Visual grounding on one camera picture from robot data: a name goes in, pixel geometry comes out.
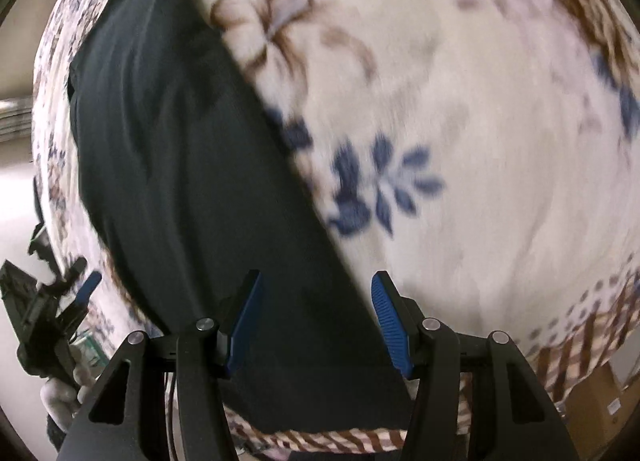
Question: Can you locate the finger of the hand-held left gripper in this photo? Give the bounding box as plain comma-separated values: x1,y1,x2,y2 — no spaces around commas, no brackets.
42,256,87,295
56,270,104,338

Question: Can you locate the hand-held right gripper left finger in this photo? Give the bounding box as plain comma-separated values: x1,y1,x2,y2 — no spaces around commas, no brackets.
57,268,264,461

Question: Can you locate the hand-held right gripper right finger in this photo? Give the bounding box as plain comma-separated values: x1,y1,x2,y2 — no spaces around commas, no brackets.
370,270,581,461

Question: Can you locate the dark striped sweater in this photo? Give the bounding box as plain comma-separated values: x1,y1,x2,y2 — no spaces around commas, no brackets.
67,0,416,434

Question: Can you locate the person's left hand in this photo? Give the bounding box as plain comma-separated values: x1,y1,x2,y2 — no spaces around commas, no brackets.
40,345,98,434

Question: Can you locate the labelled cardboard box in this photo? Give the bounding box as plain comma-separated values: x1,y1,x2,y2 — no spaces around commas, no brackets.
560,363,638,457

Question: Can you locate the floral bedspread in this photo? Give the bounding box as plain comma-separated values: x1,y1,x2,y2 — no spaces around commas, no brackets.
30,0,640,457

